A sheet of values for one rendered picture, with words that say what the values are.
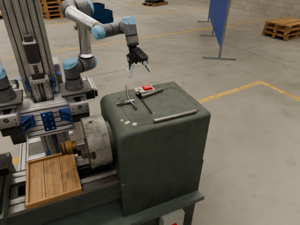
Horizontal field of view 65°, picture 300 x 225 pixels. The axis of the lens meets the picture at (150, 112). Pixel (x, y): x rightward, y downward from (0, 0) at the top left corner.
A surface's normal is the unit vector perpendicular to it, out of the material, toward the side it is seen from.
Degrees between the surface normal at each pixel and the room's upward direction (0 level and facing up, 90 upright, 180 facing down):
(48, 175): 0
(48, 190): 0
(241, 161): 0
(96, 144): 58
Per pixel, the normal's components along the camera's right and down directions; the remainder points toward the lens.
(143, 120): 0.01, -0.84
